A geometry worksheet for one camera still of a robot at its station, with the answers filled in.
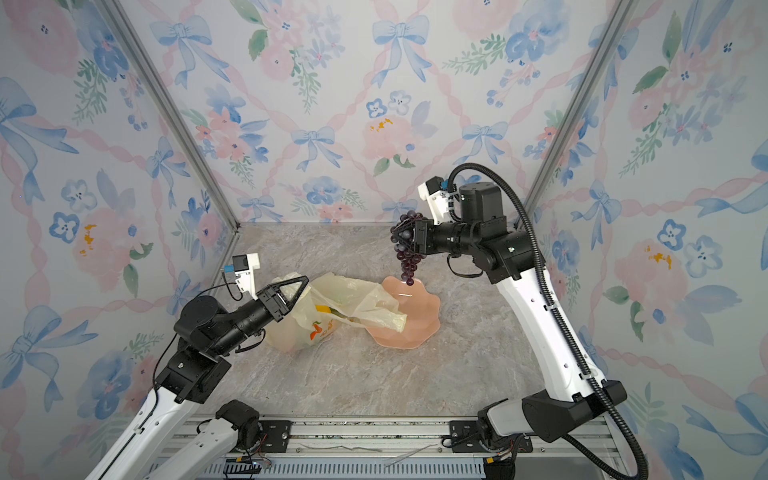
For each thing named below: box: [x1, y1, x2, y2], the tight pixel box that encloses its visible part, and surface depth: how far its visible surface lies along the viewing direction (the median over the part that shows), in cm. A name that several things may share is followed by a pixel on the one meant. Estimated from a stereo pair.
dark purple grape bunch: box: [390, 210, 428, 286], surface depth 63 cm
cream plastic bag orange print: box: [265, 272, 409, 353], surface depth 77 cm
